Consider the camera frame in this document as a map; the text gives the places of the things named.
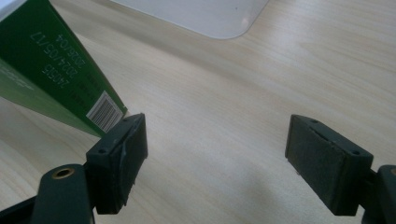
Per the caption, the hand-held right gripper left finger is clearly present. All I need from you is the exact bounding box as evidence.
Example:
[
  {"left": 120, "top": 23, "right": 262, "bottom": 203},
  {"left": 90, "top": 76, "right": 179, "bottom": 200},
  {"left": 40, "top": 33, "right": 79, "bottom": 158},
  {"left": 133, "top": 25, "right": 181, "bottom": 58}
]
[{"left": 84, "top": 112, "right": 149, "bottom": 216}]

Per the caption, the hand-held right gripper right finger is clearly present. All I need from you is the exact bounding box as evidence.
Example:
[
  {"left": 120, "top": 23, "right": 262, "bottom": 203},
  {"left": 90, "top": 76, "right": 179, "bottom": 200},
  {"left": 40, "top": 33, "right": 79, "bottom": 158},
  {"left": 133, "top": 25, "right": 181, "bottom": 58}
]
[{"left": 284, "top": 114, "right": 375, "bottom": 217}]

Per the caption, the green cardboard box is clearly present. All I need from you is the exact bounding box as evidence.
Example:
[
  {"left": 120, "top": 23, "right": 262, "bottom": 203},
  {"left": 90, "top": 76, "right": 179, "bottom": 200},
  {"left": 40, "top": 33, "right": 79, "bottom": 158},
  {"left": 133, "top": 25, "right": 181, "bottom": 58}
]
[{"left": 0, "top": 0, "right": 129, "bottom": 138}]

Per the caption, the white plastic board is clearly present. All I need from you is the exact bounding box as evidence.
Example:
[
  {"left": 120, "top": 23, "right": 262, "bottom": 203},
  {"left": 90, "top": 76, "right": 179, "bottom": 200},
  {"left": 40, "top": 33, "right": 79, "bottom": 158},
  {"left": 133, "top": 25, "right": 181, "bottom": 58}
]
[{"left": 109, "top": 0, "right": 271, "bottom": 40}]

